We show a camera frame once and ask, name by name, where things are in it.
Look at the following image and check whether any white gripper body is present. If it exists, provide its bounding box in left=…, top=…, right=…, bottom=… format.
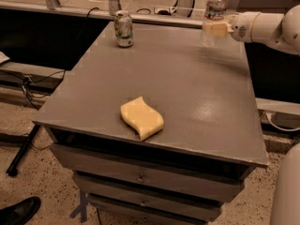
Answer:
left=232, top=12, right=254, bottom=42

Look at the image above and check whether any clear plastic water bottle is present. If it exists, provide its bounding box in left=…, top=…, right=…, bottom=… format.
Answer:
left=201, top=0, right=228, bottom=47

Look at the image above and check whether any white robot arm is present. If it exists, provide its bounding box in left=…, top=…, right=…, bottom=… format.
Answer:
left=202, top=6, right=300, bottom=225

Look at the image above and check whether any yellow wavy sponge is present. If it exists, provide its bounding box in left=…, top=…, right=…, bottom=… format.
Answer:
left=120, top=97, right=164, bottom=141

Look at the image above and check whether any white power strip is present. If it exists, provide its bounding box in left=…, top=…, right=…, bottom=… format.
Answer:
left=154, top=7, right=175, bottom=16

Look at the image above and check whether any green and white soda can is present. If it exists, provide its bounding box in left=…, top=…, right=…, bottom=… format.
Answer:
left=114, top=10, right=134, bottom=48

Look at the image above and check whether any grey drawer cabinet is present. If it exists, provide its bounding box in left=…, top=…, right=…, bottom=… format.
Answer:
left=34, top=24, right=268, bottom=225

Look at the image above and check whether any black table leg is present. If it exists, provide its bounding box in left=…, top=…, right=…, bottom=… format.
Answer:
left=6, top=125, right=39, bottom=177

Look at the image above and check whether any black leather shoe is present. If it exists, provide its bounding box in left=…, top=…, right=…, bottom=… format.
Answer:
left=0, top=196, right=41, bottom=225

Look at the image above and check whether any white cable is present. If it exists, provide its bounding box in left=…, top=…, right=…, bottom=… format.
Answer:
left=263, top=111, right=300, bottom=133

